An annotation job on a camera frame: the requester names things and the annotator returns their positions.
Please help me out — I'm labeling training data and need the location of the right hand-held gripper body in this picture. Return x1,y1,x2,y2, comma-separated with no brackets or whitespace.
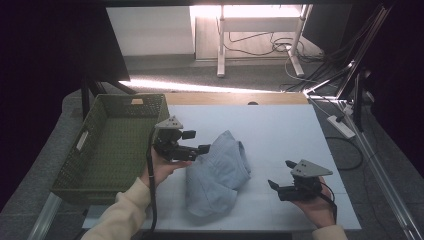
278,159,334,202

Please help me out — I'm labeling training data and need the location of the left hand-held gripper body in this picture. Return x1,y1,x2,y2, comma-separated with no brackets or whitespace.
151,115,201,163

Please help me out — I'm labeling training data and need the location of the light blue tank top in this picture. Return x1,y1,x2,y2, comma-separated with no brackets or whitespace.
185,130,252,218

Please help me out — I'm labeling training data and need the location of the green woven basket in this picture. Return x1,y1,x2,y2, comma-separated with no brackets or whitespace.
50,93,170,206

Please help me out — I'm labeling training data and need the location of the person's right hand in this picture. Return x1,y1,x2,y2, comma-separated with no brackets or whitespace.
292,176,338,230

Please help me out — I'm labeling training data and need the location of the person's left hand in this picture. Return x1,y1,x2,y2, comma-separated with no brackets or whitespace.
139,147,193,188

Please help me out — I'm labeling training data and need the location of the white power strip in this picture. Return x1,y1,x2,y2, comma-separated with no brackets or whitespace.
326,114,357,140

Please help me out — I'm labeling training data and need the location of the black upright stand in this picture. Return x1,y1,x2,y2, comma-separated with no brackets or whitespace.
352,68,372,133

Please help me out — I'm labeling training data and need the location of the black panel on stand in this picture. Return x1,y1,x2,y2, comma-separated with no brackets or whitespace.
79,4,138,119

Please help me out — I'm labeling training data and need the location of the black monitor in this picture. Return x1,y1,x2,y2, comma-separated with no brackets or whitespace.
301,3,354,56

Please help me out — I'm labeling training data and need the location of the short aluminium bar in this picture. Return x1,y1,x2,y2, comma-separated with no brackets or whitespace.
28,191,63,240

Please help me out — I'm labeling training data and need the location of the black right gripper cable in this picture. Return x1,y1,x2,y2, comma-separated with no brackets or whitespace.
319,181,339,225

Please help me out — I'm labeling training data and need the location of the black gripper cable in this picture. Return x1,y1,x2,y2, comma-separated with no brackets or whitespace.
145,128,158,235
319,181,339,225

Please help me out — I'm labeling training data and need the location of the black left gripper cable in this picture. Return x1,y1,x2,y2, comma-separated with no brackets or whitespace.
145,128,158,235

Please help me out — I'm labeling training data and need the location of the black power strip cable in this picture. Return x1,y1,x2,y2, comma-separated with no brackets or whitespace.
324,134,364,172

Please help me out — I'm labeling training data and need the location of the long aluminium rail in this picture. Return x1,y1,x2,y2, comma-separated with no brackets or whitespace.
308,94,424,240

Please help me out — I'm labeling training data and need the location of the black floor cable bundle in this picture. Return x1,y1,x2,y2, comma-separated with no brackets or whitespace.
222,31,326,64

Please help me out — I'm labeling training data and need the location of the white desk frame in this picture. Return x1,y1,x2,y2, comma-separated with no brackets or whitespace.
216,3,314,78

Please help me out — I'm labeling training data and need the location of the slanted metal stand rail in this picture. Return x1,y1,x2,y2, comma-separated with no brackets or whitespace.
304,3,398,98

